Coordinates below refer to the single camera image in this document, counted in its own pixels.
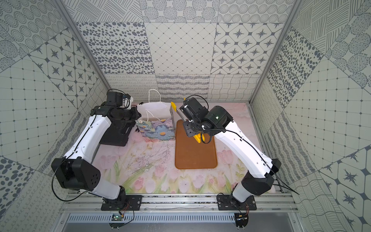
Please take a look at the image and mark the yellow steel food tongs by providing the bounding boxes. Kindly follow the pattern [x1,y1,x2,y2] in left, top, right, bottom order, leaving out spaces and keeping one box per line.
[171,102,204,143]

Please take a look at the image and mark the floral paper gift bag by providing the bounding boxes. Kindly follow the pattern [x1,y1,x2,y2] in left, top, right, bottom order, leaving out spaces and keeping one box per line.
[136,89,175,142]

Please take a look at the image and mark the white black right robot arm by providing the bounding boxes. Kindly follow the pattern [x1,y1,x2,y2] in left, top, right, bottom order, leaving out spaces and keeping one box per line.
[180,104,281,204]

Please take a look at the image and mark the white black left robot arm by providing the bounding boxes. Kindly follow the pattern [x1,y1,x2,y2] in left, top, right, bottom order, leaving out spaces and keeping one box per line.
[51,105,141,203]

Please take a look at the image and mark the brown serving tray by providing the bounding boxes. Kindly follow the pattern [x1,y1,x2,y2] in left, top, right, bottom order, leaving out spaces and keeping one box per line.
[175,120,217,170]

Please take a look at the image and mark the floral table mat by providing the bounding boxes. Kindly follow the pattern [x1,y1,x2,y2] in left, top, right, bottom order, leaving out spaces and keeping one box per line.
[86,101,276,194]

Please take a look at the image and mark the left controller board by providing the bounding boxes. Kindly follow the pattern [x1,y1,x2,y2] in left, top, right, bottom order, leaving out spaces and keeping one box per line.
[109,214,125,230]

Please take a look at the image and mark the controller board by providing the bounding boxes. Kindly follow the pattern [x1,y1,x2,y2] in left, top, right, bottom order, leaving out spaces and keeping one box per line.
[109,214,125,230]
[234,213,249,229]

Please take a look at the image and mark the right controller board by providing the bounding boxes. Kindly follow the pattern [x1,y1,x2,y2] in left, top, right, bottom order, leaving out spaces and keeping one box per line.
[234,213,249,229]

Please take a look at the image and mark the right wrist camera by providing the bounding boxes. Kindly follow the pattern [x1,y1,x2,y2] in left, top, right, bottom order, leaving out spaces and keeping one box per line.
[180,97,209,123]

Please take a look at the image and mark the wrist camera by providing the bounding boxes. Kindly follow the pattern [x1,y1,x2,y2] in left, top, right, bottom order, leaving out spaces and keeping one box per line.
[180,97,209,123]
[105,89,133,109]

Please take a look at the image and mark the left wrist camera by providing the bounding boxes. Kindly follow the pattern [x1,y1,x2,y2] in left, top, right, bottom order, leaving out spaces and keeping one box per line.
[105,89,133,109]

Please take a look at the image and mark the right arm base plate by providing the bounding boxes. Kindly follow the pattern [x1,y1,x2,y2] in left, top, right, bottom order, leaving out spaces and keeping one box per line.
[216,194,257,211]

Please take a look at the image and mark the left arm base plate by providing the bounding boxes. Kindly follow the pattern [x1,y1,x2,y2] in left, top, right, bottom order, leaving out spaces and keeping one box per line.
[101,195,143,211]

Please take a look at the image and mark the aluminium mounting rail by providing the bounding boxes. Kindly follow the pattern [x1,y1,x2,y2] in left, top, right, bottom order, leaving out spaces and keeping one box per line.
[59,193,299,214]

